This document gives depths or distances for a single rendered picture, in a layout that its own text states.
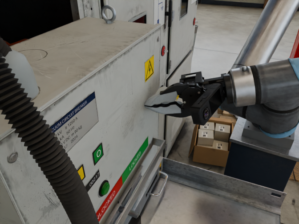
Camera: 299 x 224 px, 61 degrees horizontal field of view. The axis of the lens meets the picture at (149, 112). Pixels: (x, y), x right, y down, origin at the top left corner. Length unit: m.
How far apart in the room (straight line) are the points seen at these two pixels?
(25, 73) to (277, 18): 0.68
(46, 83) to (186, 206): 0.64
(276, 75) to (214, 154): 1.59
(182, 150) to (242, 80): 1.79
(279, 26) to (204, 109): 0.39
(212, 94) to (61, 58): 0.31
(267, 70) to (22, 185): 0.50
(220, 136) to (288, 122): 1.71
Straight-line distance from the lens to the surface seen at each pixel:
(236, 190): 0.94
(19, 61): 0.35
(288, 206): 2.16
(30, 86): 0.36
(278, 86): 0.60
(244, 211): 0.92
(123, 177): 0.64
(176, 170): 0.95
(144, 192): 0.81
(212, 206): 0.90
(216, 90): 0.58
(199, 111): 0.52
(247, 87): 0.59
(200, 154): 2.15
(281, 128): 0.71
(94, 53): 0.49
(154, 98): 0.61
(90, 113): 0.42
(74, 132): 0.40
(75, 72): 0.42
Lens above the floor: 1.56
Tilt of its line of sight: 34 degrees down
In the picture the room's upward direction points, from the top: straight up
